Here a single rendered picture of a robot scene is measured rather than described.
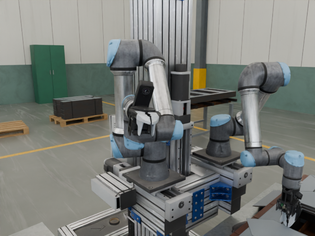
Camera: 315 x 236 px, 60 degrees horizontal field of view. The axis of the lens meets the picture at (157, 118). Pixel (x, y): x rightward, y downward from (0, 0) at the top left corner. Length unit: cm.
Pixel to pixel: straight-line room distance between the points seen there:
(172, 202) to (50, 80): 910
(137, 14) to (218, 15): 902
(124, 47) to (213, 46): 942
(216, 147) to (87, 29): 1004
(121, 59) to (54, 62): 897
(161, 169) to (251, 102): 52
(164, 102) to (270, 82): 55
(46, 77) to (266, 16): 732
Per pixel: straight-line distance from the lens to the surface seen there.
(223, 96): 542
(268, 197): 197
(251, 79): 131
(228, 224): 171
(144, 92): 79
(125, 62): 118
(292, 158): 128
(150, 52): 119
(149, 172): 131
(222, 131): 161
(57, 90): 1019
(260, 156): 131
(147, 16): 151
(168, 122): 101
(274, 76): 137
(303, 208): 170
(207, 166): 170
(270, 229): 142
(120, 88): 120
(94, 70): 1138
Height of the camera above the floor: 162
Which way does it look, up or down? 13 degrees down
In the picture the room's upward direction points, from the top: straight up
